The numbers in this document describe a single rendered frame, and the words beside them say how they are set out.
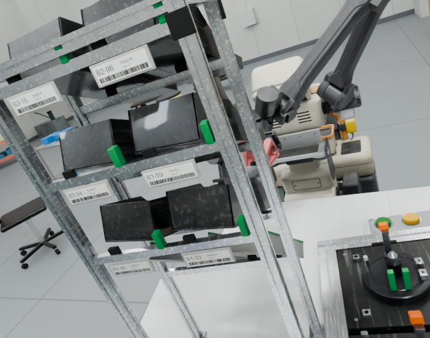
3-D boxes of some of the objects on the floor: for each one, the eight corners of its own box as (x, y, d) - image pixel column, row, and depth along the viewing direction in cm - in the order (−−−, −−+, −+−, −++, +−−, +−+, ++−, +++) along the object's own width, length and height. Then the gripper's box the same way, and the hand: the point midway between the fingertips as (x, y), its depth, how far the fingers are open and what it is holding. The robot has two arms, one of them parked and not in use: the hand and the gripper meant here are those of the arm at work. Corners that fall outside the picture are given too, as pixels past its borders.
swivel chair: (53, 231, 424) (7, 159, 385) (85, 231, 389) (38, 153, 350) (7, 267, 376) (-51, 191, 337) (39, 272, 341) (-22, 188, 302)
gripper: (284, 130, 95) (280, 176, 86) (250, 137, 100) (243, 181, 91) (276, 114, 90) (270, 161, 82) (241, 121, 95) (232, 166, 86)
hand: (256, 168), depth 87 cm, fingers closed on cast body, 4 cm apart
